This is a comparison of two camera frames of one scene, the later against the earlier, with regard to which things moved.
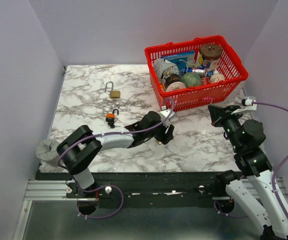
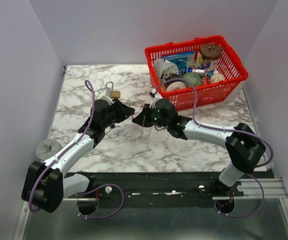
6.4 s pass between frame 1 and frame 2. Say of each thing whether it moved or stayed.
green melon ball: stayed
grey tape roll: stayed
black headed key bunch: stayed
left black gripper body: moved
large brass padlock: stayed
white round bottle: stayed
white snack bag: stayed
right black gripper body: moved
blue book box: stayed
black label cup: stayed
